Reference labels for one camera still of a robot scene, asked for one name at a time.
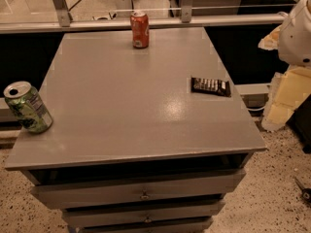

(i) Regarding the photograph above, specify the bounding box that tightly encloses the white cable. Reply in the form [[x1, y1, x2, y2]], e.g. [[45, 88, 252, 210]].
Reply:
[[246, 104, 267, 113]]

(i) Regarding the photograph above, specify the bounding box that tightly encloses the bottom grey drawer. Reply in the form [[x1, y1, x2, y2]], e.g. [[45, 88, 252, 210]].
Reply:
[[79, 216, 213, 233]]

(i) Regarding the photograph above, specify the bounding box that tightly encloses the grey drawer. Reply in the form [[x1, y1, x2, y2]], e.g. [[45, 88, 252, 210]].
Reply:
[[31, 169, 246, 209], [63, 200, 225, 227], [79, 216, 213, 233]]

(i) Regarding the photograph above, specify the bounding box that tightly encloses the middle grey drawer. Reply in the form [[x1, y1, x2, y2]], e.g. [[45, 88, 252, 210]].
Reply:
[[63, 200, 225, 227]]

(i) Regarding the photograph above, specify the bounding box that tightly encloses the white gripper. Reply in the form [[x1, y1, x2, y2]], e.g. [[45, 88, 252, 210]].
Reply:
[[258, 0, 311, 131]]

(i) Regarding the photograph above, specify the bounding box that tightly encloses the red coke can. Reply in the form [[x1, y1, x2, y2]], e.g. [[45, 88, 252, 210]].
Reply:
[[130, 11, 149, 49]]

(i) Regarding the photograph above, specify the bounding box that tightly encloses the metal window railing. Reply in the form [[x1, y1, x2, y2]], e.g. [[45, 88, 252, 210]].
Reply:
[[0, 0, 298, 34]]

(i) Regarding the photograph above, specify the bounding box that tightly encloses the grey drawer cabinet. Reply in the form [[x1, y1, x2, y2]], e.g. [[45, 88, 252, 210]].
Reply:
[[4, 26, 268, 233]]

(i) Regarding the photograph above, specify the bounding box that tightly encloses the green soda can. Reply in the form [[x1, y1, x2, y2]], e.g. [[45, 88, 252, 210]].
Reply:
[[4, 81, 53, 134]]

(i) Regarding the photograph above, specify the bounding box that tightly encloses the black tool on floor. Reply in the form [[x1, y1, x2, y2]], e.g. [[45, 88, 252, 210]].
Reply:
[[294, 178, 311, 203]]

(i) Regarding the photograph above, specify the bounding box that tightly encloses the top grey drawer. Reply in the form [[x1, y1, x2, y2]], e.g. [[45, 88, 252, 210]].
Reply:
[[31, 169, 246, 209]]

